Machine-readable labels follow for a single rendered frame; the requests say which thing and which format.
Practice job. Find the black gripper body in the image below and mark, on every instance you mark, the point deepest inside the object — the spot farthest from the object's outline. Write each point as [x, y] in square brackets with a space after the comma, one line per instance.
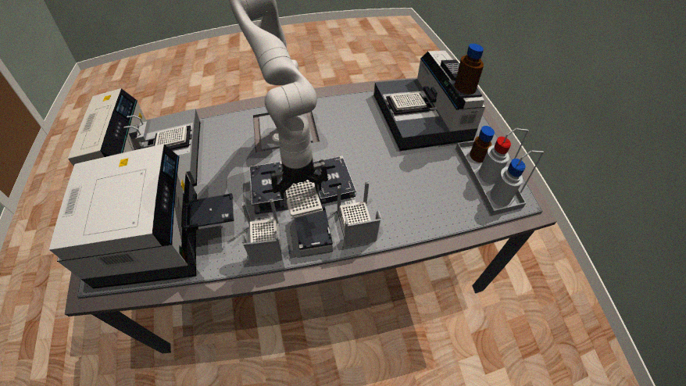
[288, 173]

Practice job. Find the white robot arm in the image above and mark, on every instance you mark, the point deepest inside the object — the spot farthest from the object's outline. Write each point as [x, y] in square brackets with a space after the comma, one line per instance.
[286, 103]

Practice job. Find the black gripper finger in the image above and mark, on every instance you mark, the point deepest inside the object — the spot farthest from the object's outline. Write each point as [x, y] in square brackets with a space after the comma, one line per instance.
[318, 179]
[283, 185]

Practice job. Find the red bottle cap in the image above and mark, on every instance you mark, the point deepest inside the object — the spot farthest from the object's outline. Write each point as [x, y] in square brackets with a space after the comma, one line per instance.
[501, 146]

